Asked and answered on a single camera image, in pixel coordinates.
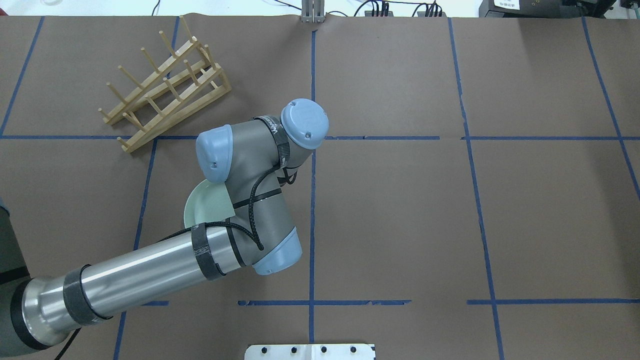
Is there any black red connector block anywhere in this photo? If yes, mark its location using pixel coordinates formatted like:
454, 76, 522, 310
353, 0, 393, 18
411, 0, 446, 18

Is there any aluminium frame post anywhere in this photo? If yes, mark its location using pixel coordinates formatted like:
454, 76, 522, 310
301, 0, 326, 24

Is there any near black red connector block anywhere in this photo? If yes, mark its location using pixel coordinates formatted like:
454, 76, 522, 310
411, 0, 446, 18

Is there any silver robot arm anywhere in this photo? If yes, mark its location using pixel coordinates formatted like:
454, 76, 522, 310
1, 98, 330, 358

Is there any black computer box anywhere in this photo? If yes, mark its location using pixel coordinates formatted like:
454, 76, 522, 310
478, 0, 615, 19

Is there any wooden dish rack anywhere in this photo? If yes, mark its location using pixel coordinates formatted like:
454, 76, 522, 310
98, 15, 233, 153

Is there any far black red connector block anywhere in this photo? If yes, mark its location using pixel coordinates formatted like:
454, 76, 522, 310
353, 0, 393, 18

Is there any light green plate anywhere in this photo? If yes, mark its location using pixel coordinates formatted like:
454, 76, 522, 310
183, 179, 236, 228

